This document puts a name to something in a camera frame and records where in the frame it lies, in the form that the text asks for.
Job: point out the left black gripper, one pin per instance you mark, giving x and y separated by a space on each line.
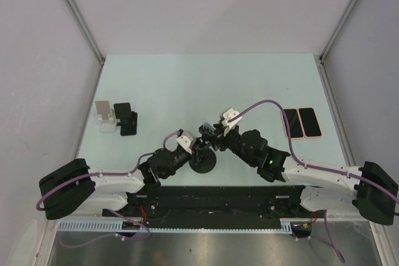
197 149

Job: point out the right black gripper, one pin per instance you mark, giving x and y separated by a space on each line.
220 138

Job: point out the black round-base phone mount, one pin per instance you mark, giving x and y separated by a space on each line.
207 164

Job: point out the white phone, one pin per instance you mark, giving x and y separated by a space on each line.
206 130

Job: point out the black phone stand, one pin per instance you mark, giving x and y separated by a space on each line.
127 119

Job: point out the pink phone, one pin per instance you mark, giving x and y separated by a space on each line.
310 123
294 124

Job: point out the white silver phone stand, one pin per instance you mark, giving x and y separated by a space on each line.
106 116

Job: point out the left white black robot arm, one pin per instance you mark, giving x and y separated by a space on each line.
76 185

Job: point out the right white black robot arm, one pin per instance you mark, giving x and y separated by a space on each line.
373 192

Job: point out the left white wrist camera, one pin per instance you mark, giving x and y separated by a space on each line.
186 140

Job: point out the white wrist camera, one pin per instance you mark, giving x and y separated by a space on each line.
186 140
229 120

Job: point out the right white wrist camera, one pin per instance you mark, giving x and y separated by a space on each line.
229 120

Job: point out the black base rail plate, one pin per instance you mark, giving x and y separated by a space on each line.
211 207

